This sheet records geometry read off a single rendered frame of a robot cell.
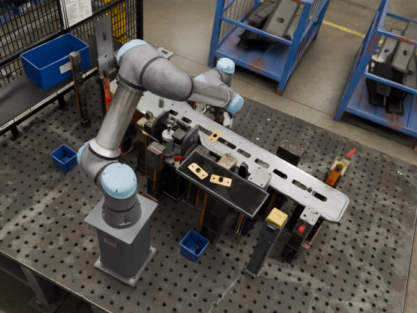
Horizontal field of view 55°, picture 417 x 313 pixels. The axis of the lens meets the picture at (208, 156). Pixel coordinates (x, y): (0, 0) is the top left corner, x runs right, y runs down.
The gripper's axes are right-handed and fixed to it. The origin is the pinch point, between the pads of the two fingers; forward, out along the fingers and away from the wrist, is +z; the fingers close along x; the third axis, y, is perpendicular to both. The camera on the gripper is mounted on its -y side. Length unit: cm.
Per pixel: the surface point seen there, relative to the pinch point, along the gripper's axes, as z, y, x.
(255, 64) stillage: 97, -177, -58
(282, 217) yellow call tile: -5, 33, 51
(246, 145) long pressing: 11.3, -5.3, 15.5
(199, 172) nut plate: -5.4, 35.5, 13.3
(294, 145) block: 8.6, -18.2, 35.3
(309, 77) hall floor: 113, -219, -13
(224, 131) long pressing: 11.3, -5.8, 2.3
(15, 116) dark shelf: 8, 54, -79
